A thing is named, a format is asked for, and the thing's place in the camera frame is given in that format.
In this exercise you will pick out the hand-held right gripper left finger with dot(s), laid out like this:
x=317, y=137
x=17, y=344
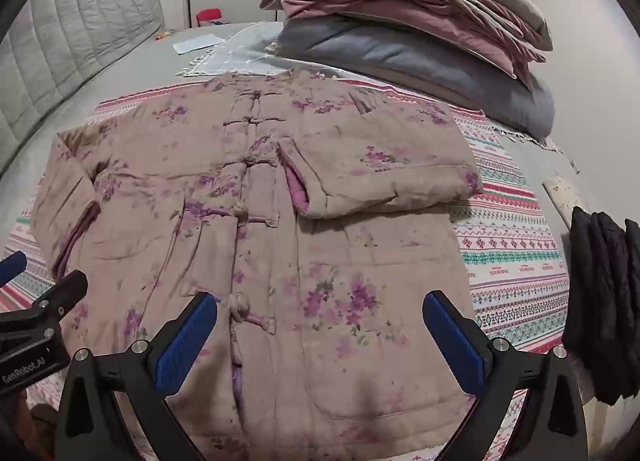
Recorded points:
x=185, y=341

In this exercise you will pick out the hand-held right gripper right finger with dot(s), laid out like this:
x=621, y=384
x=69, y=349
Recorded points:
x=455, y=341

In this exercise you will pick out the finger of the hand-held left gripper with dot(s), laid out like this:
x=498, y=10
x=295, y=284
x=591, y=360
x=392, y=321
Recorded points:
x=12, y=267
x=62, y=293

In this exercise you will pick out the floral padded jacket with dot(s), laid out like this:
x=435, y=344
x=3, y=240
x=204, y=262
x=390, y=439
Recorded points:
x=325, y=251

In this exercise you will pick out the striped patterned blanket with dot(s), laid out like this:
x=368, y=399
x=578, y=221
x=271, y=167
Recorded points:
x=505, y=251

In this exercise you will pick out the dark puffer jacket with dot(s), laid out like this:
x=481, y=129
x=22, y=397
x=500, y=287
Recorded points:
x=605, y=301

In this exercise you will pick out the small white floral cloth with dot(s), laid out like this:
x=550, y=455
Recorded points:
x=562, y=196

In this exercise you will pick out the grey quilted headboard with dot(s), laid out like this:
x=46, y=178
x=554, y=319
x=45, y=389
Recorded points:
x=60, y=41

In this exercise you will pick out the white paper sheet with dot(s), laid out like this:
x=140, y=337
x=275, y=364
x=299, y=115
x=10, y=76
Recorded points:
x=197, y=43

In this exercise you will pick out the grey checked tasselled cloth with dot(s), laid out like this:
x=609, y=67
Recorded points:
x=240, y=58

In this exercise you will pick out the grey-blue folded quilt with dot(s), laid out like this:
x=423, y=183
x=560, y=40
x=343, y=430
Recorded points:
x=400, y=56

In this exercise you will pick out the red plastic object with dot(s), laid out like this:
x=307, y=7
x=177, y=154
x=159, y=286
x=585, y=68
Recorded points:
x=210, y=17

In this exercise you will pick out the pink folded quilt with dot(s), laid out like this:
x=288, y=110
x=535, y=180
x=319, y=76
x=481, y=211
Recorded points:
x=400, y=11

